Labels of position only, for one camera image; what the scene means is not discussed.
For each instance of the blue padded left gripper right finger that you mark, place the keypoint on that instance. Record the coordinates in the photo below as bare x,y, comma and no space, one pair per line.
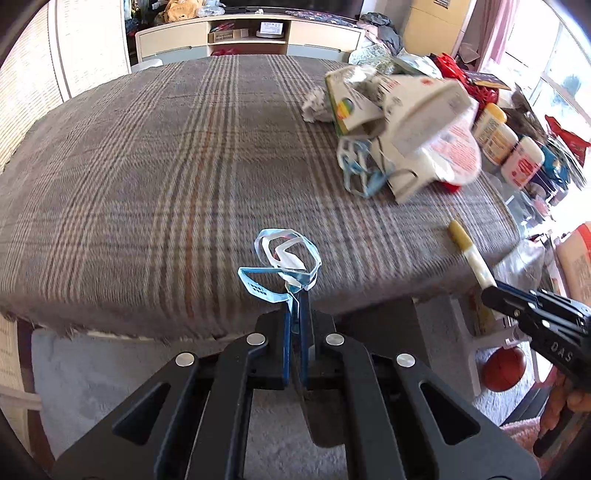
396,418

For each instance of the white cardboard box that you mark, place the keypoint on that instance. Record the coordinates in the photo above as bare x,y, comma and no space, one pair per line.
418,108

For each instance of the red ball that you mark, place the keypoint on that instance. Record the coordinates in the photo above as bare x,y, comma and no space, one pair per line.
504,369

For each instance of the cream grey tv cabinet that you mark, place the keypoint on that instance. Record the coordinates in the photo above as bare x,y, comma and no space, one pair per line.
247,34

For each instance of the yellow capped white tube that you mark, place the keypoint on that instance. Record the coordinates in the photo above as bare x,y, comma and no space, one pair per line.
473,256

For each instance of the person's right hand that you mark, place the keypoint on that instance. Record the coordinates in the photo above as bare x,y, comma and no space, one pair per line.
561,396

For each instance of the yellow plush toy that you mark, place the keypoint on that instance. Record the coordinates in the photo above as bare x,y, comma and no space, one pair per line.
179,10

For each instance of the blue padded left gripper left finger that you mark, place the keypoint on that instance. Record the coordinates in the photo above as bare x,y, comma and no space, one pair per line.
189,419

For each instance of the plaid grey table cloth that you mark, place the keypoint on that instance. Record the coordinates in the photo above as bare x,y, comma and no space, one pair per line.
130,208

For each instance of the white pink-label bottle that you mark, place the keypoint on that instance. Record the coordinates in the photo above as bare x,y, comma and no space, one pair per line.
523,163

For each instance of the bamboo folding screen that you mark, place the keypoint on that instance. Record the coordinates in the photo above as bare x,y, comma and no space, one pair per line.
67,48

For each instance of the white rainbow-logo carton box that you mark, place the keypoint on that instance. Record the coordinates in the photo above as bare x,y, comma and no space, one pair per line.
349,89

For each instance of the yellow-capped white bottle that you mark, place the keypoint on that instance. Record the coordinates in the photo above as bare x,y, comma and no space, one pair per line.
487,123

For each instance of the white orange-label bottle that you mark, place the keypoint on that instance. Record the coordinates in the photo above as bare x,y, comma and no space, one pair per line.
500,144

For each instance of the beige standing air conditioner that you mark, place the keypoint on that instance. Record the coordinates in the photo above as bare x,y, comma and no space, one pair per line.
436,27

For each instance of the red openwork basket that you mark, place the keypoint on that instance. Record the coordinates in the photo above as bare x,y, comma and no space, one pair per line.
450,70

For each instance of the grey white mailer bag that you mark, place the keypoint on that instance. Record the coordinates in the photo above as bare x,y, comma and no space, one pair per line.
415,65

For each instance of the red cup with foil lid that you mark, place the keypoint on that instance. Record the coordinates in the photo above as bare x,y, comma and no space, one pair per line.
457,155

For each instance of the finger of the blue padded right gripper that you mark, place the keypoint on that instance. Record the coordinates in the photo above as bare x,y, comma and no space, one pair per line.
507,300
519,289

